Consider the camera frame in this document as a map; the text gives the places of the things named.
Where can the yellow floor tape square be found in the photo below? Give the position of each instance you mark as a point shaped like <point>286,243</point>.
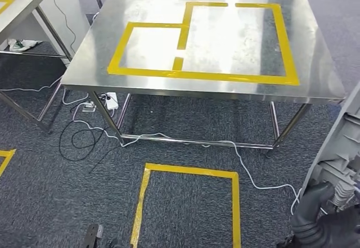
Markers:
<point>191,170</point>
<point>7,158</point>

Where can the dark robot left hand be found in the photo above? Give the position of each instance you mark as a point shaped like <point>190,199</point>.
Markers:
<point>91,237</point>

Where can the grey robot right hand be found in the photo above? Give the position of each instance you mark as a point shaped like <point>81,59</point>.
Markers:
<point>331,231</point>

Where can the grey floor socket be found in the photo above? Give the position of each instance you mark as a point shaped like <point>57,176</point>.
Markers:
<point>89,107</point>

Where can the silver wheel hubcap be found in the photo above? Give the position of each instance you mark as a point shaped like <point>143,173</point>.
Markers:
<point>340,142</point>

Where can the stainless steel workbench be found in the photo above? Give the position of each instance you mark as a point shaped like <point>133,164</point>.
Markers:
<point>309,52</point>

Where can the small yellow tape rectangle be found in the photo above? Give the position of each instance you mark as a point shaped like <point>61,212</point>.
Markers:
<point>152,25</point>

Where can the green white plastic bag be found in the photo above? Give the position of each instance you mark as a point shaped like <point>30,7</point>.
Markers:
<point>22,44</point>

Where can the white power strip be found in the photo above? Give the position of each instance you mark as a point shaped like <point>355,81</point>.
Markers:
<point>112,101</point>

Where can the large yellow tape rectangle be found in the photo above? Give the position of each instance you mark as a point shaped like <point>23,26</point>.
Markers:
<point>284,41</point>

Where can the stainless steel table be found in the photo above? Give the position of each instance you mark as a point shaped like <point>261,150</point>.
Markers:
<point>16,8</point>

